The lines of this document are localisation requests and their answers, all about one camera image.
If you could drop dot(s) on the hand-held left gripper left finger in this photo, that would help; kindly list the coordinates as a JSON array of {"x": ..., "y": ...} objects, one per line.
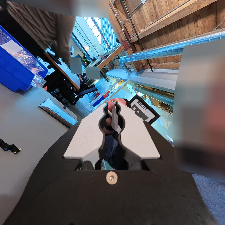
[{"x": 82, "y": 138}]

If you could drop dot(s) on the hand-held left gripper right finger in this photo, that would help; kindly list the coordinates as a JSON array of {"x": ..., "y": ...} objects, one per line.
[{"x": 138, "y": 138}]

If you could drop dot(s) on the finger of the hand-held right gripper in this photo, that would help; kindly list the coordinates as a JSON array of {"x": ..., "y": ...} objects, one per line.
[{"x": 116, "y": 119}]

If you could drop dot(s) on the black lego rack assembly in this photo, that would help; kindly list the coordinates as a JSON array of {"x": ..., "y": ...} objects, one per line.
[{"x": 8, "y": 146}]

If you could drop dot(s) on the person's right hand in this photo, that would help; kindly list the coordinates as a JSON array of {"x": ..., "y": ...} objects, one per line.
[{"x": 121, "y": 101}]

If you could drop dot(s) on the black office chair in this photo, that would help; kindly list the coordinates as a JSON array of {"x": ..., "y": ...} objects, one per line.
[{"x": 84, "y": 93}]

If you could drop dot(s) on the wooden office desk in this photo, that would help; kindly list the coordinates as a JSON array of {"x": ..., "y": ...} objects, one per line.
[{"x": 68, "y": 73}]

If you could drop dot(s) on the blue plastic bin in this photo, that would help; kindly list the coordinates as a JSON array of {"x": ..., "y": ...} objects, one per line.
[{"x": 12, "y": 70}]

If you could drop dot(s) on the clear plastic bag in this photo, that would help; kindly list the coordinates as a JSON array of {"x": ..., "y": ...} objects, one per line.
[{"x": 22, "y": 58}]

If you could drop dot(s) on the small silver air duct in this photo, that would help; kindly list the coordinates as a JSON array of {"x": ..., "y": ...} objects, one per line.
[{"x": 154, "y": 95}]

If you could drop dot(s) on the large silver air duct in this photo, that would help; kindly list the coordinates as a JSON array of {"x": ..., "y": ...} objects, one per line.
[{"x": 167, "y": 49}]

